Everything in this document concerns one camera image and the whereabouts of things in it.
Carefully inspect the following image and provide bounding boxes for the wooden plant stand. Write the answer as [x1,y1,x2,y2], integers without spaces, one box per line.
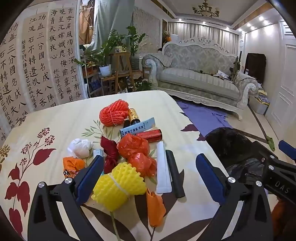
[99,52,143,94]

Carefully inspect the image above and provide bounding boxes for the ceiling chandelier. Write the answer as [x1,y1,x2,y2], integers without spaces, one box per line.
[192,0,220,18]

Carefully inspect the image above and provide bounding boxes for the grey storage box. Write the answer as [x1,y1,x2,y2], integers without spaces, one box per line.
[249,89,270,115]

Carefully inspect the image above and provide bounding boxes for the black lined trash bin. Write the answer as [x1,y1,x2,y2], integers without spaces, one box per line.
[205,128,252,171]

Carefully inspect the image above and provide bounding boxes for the white sachet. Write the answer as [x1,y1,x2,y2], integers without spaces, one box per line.
[156,141,172,194]

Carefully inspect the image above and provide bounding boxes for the dark red wrapper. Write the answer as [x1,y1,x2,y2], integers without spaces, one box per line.
[100,136,119,174]

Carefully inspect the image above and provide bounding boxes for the orange printed plastic bag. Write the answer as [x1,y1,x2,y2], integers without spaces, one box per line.
[63,157,86,178]

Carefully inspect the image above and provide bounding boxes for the floral cream tablecloth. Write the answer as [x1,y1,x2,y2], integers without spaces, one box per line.
[1,91,222,240]

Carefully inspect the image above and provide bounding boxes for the red plastic bag ball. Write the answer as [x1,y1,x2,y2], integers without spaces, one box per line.
[117,133,157,177]

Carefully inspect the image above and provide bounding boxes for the potted plant white pot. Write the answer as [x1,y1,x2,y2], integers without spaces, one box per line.
[74,30,126,77]

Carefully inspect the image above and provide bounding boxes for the black cylinder tube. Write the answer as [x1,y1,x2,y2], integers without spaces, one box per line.
[166,150,185,199]

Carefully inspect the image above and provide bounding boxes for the blue white paper packet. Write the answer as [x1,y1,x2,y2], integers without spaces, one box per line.
[120,118,155,137]

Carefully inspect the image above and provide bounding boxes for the dark cabinet by wall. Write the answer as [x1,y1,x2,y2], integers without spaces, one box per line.
[244,53,266,84]

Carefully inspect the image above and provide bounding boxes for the tall green potted plant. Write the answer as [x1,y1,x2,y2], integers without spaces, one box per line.
[126,26,146,70]

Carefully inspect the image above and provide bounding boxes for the window curtains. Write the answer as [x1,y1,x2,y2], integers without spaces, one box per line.
[168,22,239,54]

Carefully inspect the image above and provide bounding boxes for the calligraphy folding screen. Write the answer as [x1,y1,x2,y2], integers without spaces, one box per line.
[1,1,87,142]

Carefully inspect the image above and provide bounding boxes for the grey ornate sofa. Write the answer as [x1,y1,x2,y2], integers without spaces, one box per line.
[142,38,259,120]

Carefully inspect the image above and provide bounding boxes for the gold label small bottle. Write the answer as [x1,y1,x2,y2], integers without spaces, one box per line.
[128,108,140,125]

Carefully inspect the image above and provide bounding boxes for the green rag on floor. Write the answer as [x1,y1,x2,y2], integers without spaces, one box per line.
[265,136,275,151]

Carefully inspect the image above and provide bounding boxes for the white tissue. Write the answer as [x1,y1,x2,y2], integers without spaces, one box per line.
[67,138,93,159]

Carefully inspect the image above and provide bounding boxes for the orange plastic scrap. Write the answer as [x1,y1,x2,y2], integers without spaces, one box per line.
[146,189,166,227]

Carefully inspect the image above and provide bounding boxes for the purple cloth on floor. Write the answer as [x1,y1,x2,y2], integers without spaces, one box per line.
[176,99,232,137]

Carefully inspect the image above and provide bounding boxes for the red foam fruit net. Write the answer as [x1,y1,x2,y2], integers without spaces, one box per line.
[99,99,129,127]

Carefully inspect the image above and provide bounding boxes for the yellow foam fruit net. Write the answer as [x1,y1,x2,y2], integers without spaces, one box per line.
[91,162,147,212]

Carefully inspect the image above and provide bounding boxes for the small light blue tube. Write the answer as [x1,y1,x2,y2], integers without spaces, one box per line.
[93,149,104,158]

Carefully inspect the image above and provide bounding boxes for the red glitter canister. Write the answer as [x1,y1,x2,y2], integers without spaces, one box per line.
[135,129,163,143]

